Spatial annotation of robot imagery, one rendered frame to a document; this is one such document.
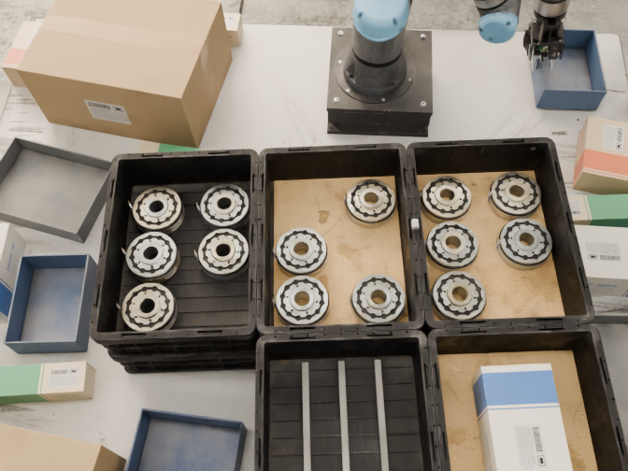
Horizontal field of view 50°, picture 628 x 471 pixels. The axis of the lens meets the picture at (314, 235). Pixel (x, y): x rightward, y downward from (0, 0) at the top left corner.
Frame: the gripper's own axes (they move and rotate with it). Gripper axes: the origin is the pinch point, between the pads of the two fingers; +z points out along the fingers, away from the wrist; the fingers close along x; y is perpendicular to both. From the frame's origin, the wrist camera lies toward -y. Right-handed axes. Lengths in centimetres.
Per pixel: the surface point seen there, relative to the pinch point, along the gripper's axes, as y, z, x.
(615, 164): 29.8, 1.1, 15.0
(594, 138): 23.0, 0.6, 11.2
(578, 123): 13.1, 8.0, 9.5
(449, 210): 50, -13, -21
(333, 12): -92, 68, -69
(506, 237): 55, -11, -10
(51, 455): 104, -22, -89
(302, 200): 48, -14, -52
